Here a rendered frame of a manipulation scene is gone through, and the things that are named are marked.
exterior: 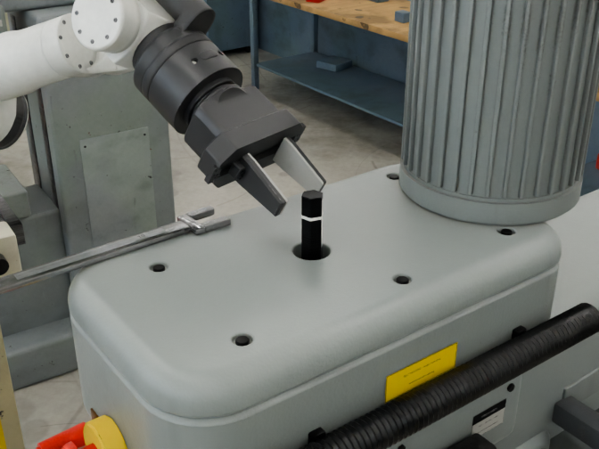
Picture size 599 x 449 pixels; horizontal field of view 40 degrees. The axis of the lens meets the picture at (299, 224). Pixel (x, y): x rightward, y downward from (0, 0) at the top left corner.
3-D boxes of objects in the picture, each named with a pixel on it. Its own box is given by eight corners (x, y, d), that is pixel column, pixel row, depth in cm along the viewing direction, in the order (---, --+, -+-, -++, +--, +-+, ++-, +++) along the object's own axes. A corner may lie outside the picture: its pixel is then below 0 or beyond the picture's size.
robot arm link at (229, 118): (283, 169, 88) (212, 95, 91) (319, 105, 81) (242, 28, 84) (197, 209, 79) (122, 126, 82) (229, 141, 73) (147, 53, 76)
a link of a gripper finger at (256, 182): (278, 218, 78) (236, 173, 80) (291, 197, 76) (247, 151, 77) (266, 224, 77) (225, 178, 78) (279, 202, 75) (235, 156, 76)
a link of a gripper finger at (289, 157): (324, 179, 79) (283, 136, 81) (311, 200, 81) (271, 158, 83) (335, 175, 80) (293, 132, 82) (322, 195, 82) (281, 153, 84)
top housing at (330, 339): (191, 564, 67) (177, 409, 59) (65, 395, 85) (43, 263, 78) (561, 357, 91) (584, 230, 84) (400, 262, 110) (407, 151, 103)
